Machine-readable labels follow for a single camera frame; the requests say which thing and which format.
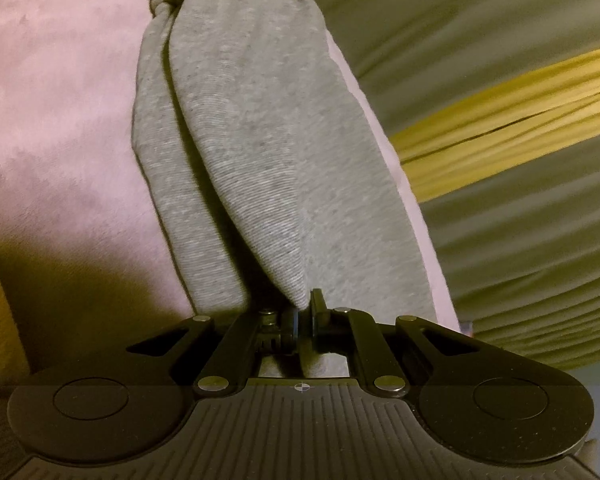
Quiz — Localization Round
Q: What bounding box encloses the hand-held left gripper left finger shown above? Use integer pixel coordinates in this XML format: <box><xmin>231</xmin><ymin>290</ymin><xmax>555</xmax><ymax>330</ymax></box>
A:
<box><xmin>126</xmin><ymin>307</ymin><xmax>303</xmax><ymax>396</ymax></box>

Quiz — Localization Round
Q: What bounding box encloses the yellow curtain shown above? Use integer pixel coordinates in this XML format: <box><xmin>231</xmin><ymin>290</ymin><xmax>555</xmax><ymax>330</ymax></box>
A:
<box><xmin>390</xmin><ymin>42</ymin><xmax>600</xmax><ymax>203</ymax></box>

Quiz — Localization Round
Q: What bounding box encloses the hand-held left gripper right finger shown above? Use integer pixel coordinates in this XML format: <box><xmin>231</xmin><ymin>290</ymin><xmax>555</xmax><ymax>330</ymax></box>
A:
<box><xmin>302</xmin><ymin>287</ymin><xmax>476</xmax><ymax>396</ymax></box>

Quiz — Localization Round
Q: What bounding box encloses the olive green curtain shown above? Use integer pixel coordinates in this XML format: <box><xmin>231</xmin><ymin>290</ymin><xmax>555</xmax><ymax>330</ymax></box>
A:
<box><xmin>280</xmin><ymin>0</ymin><xmax>600</xmax><ymax>376</ymax></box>

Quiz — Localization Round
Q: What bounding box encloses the pink bed blanket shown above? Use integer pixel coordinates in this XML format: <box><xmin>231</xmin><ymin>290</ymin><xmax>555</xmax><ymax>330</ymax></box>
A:
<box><xmin>0</xmin><ymin>0</ymin><xmax>461</xmax><ymax>386</ymax></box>

